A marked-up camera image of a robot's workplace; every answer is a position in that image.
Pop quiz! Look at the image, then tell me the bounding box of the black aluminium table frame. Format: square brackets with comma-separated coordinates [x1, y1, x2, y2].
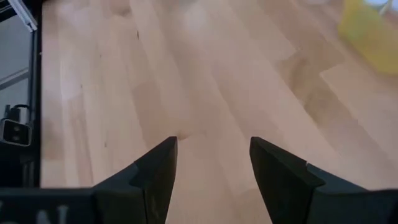
[0, 0, 43, 189]

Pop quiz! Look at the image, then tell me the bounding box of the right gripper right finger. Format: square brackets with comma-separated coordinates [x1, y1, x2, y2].
[249, 136, 389, 224]

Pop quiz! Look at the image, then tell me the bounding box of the yellow plastic bin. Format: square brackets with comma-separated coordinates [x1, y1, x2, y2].
[337, 0, 398, 77]

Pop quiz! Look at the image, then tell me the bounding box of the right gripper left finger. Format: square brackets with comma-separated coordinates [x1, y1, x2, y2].
[92, 136, 178, 224]

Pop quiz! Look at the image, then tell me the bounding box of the silver metal strip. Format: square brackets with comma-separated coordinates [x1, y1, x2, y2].
[7, 0, 39, 32]

